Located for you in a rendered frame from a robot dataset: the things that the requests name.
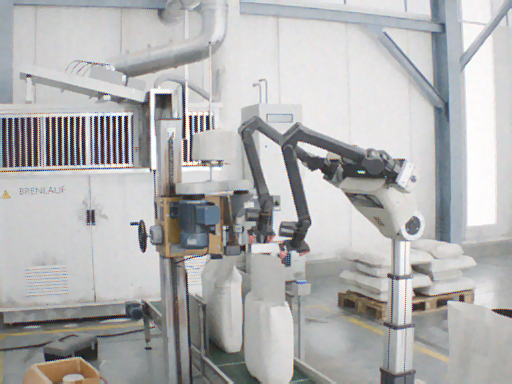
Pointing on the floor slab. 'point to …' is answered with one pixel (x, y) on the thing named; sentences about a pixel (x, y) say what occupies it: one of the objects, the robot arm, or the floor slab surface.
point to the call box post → (301, 327)
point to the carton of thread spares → (45, 373)
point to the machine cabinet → (81, 210)
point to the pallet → (412, 302)
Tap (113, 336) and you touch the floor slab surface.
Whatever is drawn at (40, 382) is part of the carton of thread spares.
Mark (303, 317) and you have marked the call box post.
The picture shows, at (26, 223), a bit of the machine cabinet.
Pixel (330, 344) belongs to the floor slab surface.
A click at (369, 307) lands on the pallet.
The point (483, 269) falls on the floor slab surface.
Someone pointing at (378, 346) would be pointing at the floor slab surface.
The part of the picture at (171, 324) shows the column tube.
